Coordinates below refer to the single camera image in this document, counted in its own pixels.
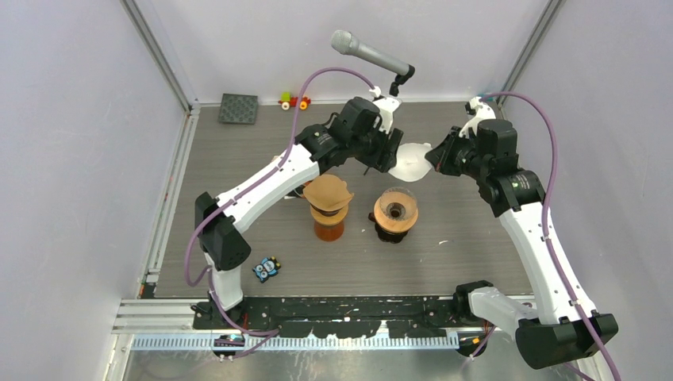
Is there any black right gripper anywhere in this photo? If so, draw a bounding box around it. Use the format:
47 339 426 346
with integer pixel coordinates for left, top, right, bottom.
426 125 490 181

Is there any white paper coffee filter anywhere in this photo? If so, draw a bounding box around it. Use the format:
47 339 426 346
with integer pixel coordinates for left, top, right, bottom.
388 143 433 183

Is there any clear glass dripper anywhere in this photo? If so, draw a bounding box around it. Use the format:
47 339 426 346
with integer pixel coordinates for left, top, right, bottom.
379 187 418 221

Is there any brown paper coffee filter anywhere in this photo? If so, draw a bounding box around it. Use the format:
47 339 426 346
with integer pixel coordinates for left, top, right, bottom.
303 174 354 212

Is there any wooden ring collar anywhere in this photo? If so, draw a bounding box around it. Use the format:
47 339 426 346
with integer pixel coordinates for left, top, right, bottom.
373 191 420 233

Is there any brown plastic dripper with handle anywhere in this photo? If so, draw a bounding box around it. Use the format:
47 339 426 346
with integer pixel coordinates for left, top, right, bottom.
368 213 415 244

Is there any orange glass carafe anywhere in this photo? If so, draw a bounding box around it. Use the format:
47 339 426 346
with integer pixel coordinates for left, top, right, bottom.
313 221 344 242

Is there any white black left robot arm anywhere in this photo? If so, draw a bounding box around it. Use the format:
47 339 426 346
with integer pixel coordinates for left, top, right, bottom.
195 96 403 329

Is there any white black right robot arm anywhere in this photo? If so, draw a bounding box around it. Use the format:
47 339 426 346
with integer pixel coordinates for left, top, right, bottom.
425 119 618 369

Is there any black microphone tripod stand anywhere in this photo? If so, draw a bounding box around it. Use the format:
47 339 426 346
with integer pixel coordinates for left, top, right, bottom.
388 73 413 97

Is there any grey microphone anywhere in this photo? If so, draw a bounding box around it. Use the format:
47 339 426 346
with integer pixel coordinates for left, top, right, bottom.
330 30 415 78

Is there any blue owl sticker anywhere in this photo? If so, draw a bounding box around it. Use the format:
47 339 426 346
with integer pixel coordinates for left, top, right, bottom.
252 256 281 283

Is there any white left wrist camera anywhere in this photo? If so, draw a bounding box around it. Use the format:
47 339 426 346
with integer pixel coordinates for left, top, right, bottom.
369 86 402 134

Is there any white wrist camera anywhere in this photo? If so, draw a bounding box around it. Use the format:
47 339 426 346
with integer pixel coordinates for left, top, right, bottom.
369 86 402 134
459 96 497 138

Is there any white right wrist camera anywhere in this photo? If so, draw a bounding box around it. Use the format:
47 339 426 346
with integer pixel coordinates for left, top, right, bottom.
459 96 497 138

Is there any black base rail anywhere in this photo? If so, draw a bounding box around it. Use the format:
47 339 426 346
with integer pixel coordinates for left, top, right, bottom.
192 295 506 340

